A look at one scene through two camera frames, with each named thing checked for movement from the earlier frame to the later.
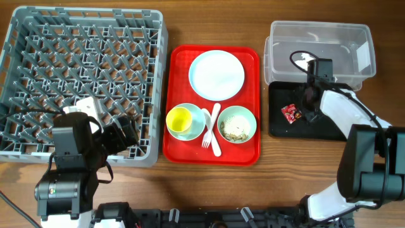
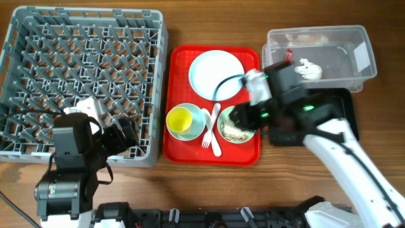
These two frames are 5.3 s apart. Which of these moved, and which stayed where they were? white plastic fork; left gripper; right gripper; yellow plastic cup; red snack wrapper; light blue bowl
Moved: red snack wrapper; right gripper
Stayed: light blue bowl; left gripper; yellow plastic cup; white plastic fork
